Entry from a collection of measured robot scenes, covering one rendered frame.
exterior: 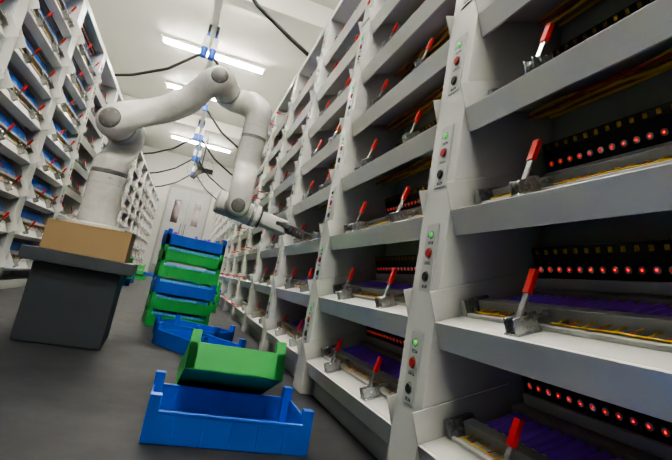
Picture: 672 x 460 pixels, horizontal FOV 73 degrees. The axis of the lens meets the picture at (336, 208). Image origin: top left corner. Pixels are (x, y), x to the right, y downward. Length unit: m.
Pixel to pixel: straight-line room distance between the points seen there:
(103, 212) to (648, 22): 1.54
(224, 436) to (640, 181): 0.76
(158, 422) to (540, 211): 0.70
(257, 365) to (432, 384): 0.38
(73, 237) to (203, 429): 0.92
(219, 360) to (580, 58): 0.82
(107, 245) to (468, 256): 1.18
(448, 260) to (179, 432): 0.55
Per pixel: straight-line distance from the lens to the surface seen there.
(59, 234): 1.67
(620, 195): 0.58
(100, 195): 1.72
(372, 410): 0.99
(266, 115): 1.70
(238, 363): 1.01
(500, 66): 0.97
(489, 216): 0.74
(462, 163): 0.85
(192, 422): 0.92
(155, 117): 1.74
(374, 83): 1.64
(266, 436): 0.94
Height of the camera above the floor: 0.30
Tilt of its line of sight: 11 degrees up
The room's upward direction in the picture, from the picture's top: 11 degrees clockwise
